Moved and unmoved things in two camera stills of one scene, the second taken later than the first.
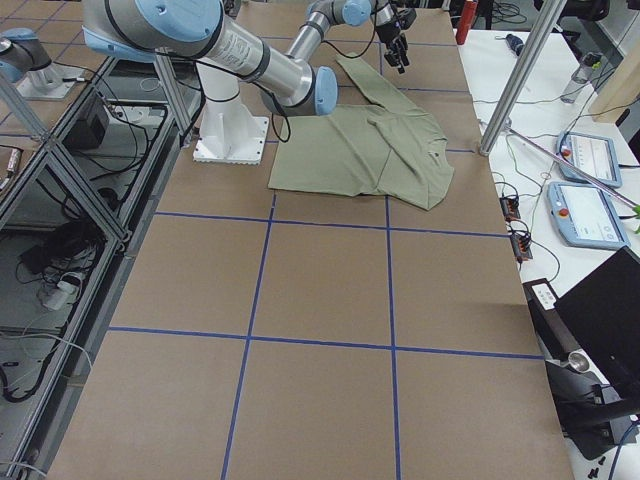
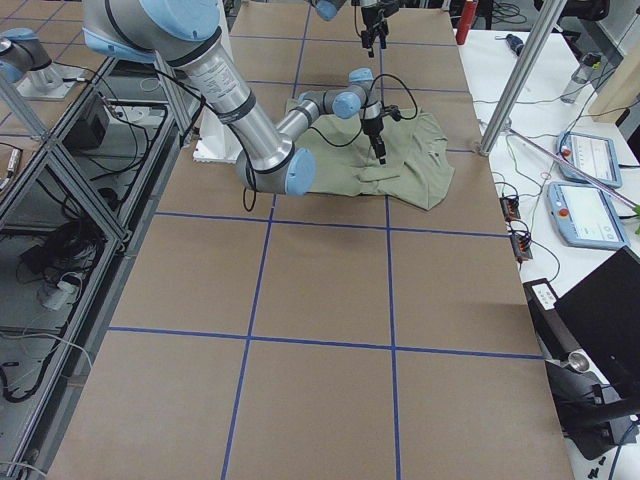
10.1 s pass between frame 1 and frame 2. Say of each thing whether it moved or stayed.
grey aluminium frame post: stayed
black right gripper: moved
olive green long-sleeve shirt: stayed
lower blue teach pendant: stayed
